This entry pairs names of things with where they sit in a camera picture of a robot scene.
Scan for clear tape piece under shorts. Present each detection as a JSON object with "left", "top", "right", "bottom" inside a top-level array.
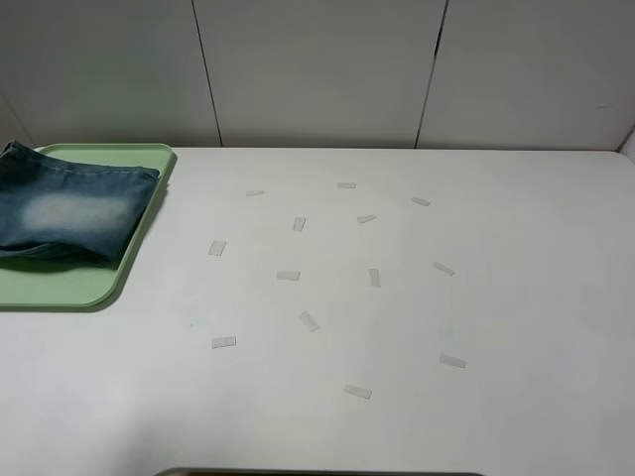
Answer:
[{"left": 276, "top": 271, "right": 301, "bottom": 282}]

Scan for clear tape piece bottom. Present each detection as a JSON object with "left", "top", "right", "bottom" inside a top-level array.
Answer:
[{"left": 344, "top": 385, "right": 372, "bottom": 400}]

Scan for clear tape piece far right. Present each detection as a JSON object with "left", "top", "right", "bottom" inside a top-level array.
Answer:
[{"left": 433, "top": 262, "right": 454, "bottom": 276}]

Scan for clear tape piece upper left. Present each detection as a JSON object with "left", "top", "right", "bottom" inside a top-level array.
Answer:
[{"left": 208, "top": 240, "right": 226, "bottom": 257}]

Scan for clear tape piece upper right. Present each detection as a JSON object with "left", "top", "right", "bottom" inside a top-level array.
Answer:
[{"left": 411, "top": 197, "right": 430, "bottom": 206}]

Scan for clear tape piece lower right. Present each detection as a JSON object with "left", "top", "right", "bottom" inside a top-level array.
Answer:
[{"left": 440, "top": 353, "right": 466, "bottom": 369}]

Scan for green plastic tray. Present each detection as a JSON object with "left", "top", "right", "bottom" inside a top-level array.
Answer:
[{"left": 1, "top": 144, "right": 177, "bottom": 312}]

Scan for children's blue denim shorts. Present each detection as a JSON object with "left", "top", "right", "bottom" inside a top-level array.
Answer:
[{"left": 1, "top": 141, "right": 160, "bottom": 264}]

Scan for clear tape piece centre left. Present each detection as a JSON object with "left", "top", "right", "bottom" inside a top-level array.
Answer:
[{"left": 293, "top": 217, "right": 307, "bottom": 232}]

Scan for clear tape piece middle tilted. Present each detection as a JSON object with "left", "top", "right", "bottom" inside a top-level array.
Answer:
[{"left": 298, "top": 311, "right": 320, "bottom": 332}]

